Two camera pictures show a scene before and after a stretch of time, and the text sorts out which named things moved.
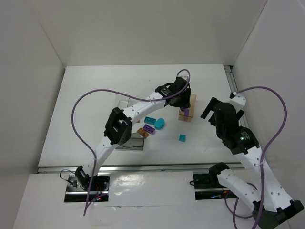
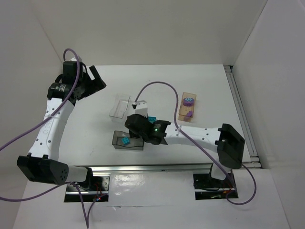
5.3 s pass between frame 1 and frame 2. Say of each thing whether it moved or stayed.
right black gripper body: moved
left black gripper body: moved
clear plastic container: stayed
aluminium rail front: stayed
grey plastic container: stayed
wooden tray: stayed
